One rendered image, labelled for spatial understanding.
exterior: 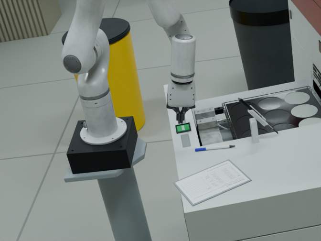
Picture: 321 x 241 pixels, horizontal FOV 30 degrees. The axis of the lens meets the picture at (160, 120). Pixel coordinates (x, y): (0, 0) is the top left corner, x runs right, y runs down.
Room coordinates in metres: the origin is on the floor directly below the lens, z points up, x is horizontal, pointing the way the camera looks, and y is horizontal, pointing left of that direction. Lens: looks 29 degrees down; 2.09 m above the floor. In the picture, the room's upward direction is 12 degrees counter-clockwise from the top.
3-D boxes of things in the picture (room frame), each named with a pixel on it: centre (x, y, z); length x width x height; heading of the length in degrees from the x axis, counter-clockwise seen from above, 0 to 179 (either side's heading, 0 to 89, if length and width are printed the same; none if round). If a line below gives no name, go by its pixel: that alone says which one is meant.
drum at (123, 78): (3.81, 0.30, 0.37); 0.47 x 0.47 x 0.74
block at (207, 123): (2.05, -0.18, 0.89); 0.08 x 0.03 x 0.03; 88
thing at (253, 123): (1.74, -0.32, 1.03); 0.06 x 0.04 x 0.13; 88
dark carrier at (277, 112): (1.98, -0.44, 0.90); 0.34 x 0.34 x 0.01; 88
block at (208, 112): (2.13, -0.18, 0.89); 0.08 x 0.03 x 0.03; 88
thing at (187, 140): (2.06, -0.08, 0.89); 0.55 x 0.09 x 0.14; 178
